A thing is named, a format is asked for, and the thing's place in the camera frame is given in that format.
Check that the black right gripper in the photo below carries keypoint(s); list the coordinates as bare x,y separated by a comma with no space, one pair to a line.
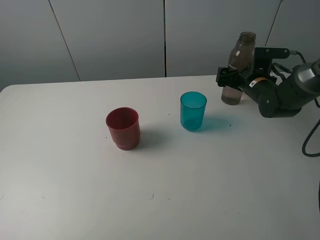
257,79

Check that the brown translucent water bottle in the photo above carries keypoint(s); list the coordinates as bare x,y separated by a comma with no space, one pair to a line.
240,58

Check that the teal translucent plastic cup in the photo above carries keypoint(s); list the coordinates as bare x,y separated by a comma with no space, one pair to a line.
192,110

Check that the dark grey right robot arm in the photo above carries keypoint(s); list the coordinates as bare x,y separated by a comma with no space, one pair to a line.
282,100

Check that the red plastic cup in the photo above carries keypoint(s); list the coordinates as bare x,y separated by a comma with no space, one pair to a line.
124,127

